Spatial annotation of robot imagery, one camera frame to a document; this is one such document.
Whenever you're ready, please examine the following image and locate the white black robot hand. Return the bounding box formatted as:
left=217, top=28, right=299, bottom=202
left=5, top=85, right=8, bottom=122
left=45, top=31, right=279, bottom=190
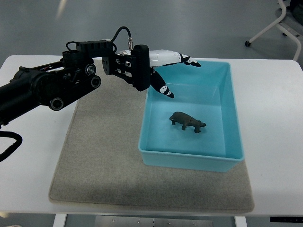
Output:
left=110, top=45, right=201, bottom=98

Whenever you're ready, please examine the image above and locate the brown hippo toy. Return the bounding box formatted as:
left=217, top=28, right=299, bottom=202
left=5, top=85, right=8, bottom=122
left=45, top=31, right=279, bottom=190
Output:
left=169, top=112, right=206, bottom=133

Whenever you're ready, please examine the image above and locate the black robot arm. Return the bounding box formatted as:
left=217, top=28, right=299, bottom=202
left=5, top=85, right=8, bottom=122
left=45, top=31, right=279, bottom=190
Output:
left=0, top=40, right=151, bottom=125

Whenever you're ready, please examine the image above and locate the blue plastic box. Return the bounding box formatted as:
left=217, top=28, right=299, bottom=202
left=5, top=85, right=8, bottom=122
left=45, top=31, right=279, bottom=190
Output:
left=138, top=61, right=244, bottom=172

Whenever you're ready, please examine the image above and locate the grey felt mat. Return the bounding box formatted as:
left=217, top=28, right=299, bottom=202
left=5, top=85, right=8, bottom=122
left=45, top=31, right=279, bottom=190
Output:
left=49, top=75, right=254, bottom=213

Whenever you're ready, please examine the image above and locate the metal plate under table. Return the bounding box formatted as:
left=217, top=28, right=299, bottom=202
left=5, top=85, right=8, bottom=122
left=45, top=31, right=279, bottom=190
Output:
left=95, top=216, right=214, bottom=227

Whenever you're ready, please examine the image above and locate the black table control panel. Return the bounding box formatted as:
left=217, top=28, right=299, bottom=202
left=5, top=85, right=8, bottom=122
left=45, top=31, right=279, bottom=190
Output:
left=270, top=216, right=303, bottom=223

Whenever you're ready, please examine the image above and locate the white chair frame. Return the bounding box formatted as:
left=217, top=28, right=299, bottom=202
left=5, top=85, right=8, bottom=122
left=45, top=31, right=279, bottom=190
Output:
left=245, top=0, right=303, bottom=62

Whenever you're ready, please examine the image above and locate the black sleeved cable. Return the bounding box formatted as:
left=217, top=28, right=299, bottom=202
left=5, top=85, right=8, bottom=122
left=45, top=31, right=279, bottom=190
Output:
left=0, top=131, right=23, bottom=163

